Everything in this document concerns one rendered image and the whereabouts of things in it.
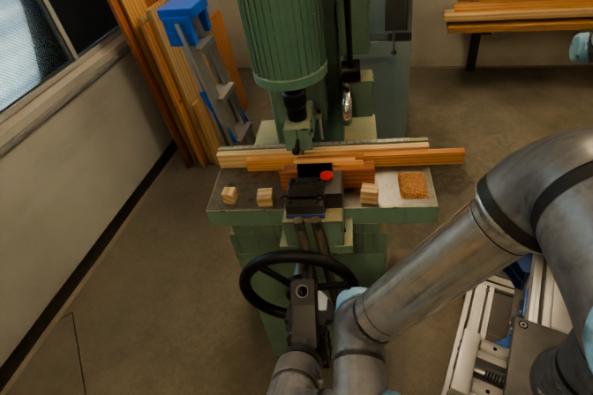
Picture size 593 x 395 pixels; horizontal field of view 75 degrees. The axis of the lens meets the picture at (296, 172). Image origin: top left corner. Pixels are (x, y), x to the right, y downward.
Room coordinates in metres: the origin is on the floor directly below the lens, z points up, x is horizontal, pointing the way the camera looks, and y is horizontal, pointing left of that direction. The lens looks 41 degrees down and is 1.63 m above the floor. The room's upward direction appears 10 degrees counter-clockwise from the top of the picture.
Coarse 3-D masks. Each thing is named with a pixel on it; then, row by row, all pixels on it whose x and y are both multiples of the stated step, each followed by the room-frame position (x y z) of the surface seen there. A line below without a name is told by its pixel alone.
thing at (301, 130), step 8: (312, 104) 0.91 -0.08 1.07; (312, 112) 0.89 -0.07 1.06; (288, 120) 0.85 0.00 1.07; (304, 120) 0.83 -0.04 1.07; (312, 120) 0.87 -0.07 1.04; (288, 128) 0.81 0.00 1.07; (296, 128) 0.81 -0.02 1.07; (304, 128) 0.80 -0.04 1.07; (312, 128) 0.85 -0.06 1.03; (288, 136) 0.81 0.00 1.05; (296, 136) 0.80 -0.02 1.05; (304, 136) 0.80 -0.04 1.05; (312, 136) 0.83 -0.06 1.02; (288, 144) 0.81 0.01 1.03; (304, 144) 0.80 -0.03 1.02; (312, 144) 0.81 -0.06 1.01
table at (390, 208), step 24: (240, 168) 0.89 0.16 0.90; (384, 168) 0.79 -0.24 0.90; (408, 168) 0.77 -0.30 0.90; (216, 192) 0.81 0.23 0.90; (240, 192) 0.79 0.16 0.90; (360, 192) 0.71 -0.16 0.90; (384, 192) 0.70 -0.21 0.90; (432, 192) 0.67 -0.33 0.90; (216, 216) 0.74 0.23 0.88; (240, 216) 0.72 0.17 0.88; (264, 216) 0.71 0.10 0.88; (360, 216) 0.66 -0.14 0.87; (384, 216) 0.64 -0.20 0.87; (408, 216) 0.63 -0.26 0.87; (432, 216) 0.62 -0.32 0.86
